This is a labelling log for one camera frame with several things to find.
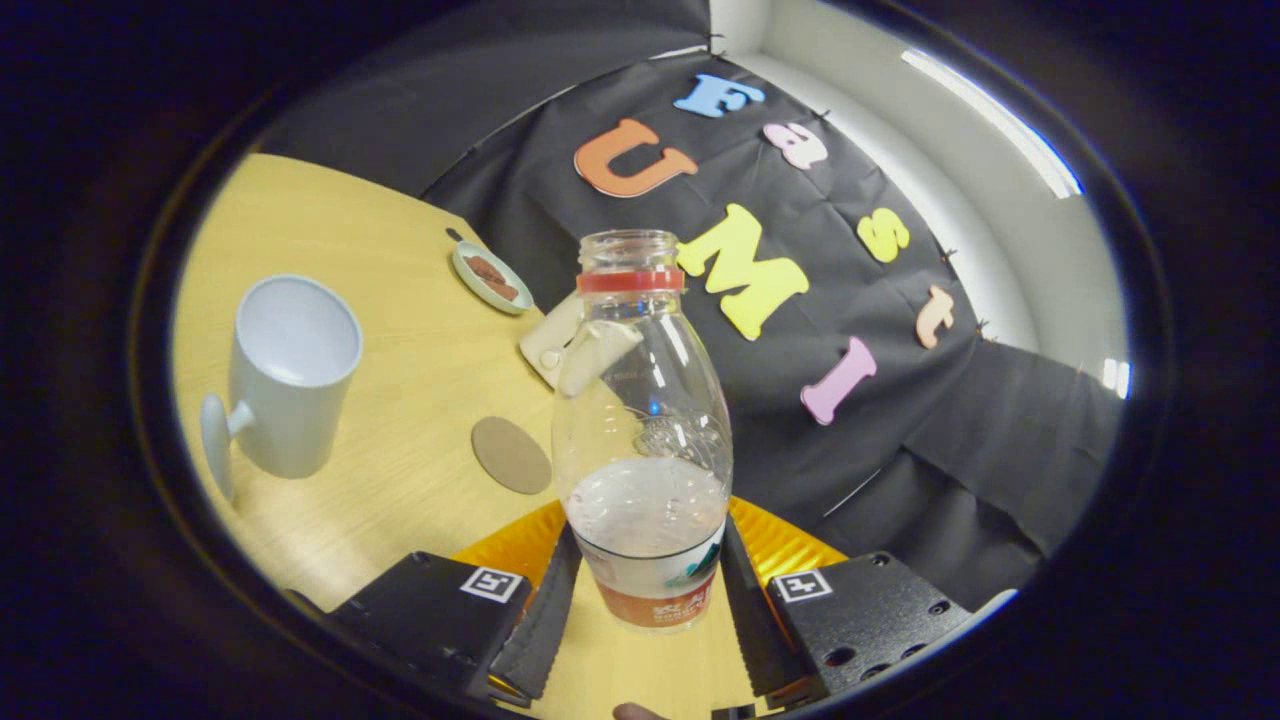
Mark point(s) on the small ceiling light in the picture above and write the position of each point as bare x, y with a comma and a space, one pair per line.
1115, 378

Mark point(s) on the pale green plate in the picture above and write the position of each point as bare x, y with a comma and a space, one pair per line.
470, 280

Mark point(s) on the brown round coaster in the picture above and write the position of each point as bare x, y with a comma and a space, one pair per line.
510, 455

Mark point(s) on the cream toaster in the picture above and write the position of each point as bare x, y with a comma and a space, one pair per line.
548, 345

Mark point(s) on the white cup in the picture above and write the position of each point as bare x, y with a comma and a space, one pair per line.
290, 420

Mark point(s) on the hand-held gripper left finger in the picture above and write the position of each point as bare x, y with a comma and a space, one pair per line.
545, 630

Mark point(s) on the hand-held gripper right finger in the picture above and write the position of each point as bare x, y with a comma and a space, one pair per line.
750, 630

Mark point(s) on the clear plastic juice bottle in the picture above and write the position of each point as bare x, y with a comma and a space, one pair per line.
640, 520

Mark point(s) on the brown food piece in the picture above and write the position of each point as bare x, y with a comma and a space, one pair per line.
503, 288
480, 266

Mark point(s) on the wooden table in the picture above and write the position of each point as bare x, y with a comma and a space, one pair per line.
400, 330

